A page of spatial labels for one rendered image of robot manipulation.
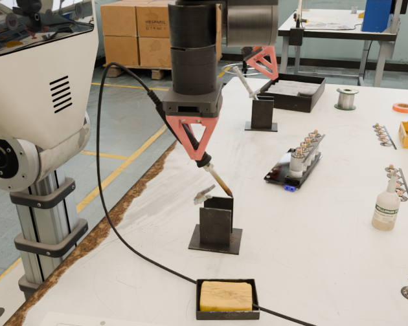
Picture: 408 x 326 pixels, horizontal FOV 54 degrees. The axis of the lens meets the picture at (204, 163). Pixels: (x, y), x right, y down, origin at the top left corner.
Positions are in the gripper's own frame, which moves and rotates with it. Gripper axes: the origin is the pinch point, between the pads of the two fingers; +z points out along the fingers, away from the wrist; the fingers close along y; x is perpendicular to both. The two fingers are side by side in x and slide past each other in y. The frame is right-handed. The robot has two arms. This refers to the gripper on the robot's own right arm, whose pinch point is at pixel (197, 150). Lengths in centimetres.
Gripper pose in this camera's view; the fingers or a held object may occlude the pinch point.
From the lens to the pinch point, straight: 56.4
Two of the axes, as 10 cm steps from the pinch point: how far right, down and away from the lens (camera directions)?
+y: 1.4, -4.8, 8.6
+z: 0.2, 8.7, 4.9
